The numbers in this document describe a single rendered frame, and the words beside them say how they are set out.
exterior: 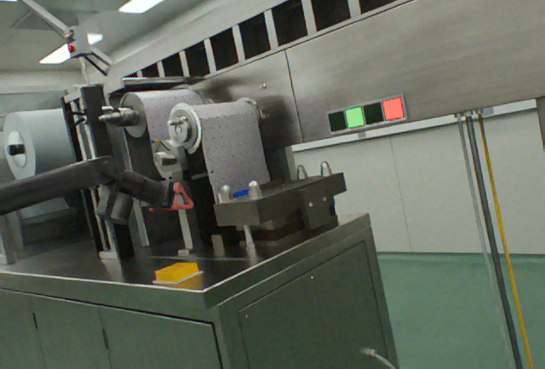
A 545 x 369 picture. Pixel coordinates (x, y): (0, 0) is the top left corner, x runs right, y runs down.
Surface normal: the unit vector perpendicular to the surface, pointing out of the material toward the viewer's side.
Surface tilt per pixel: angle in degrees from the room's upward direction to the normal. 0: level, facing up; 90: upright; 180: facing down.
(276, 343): 90
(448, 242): 90
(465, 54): 90
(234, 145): 90
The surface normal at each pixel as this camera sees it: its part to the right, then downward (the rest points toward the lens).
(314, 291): 0.73, -0.11
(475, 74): -0.66, 0.17
